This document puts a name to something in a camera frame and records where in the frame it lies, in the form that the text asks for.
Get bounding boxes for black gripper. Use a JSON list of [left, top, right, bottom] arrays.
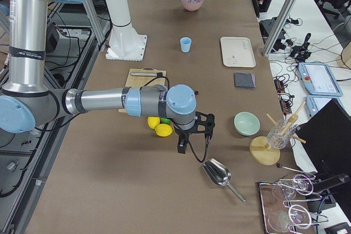
[[172, 111, 215, 154]]

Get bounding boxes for steel ice scoop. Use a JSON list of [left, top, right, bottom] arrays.
[[202, 158, 246, 203]]

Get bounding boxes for grey folded cloth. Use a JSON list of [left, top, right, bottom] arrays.
[[234, 72, 256, 89]]

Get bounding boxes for aluminium frame post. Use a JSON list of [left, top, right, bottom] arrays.
[[262, 0, 296, 57]]

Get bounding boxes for whole yellow lemon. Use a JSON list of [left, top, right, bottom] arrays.
[[155, 123, 173, 137], [147, 117, 161, 129]]

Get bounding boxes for mint green bowl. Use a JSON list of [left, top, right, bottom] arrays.
[[234, 112, 261, 136]]

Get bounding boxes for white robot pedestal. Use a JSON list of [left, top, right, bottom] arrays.
[[105, 0, 147, 61]]

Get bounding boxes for steel muddler black tip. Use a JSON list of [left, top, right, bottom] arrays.
[[130, 72, 163, 77]]

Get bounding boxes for wooden cutting board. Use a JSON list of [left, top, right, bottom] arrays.
[[118, 67, 167, 114]]

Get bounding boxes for cream rabbit tray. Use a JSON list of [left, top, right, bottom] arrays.
[[220, 37, 256, 68]]

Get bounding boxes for wooden mug tree stand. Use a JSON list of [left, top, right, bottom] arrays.
[[250, 101, 306, 165]]

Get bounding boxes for light blue plastic cup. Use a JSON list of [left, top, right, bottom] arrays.
[[180, 37, 192, 53]]

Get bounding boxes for wine glass rack tray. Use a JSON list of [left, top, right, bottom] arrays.
[[256, 173, 351, 234]]

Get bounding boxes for teach pendant tablet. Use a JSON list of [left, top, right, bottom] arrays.
[[305, 95, 343, 117], [298, 62, 343, 97]]

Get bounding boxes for textured glass cup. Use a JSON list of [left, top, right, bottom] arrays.
[[267, 119, 297, 150]]

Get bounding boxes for pink bowl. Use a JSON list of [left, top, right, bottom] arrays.
[[181, 0, 204, 12]]

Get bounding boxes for green lime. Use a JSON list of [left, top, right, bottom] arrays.
[[160, 118, 170, 124]]

